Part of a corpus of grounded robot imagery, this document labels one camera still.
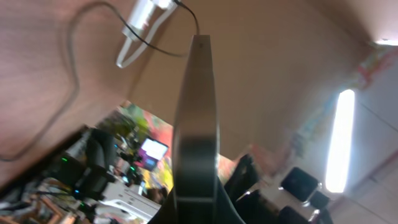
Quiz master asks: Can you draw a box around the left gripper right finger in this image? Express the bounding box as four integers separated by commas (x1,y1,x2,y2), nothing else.
216,180,245,224

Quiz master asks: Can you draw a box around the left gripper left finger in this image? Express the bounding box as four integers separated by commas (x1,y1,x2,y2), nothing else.
147,189,174,224

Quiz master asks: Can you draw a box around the turquoise Galaxy S25 smartphone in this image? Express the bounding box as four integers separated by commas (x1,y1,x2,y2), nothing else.
172,35,219,223

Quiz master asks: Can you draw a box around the black USB charging cable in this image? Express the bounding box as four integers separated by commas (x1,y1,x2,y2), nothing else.
0,0,200,162

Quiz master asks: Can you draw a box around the white power strip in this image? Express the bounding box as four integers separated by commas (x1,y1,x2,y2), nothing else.
127,0,177,38

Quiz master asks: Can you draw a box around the white power strip cord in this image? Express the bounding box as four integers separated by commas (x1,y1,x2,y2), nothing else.
116,2,178,69

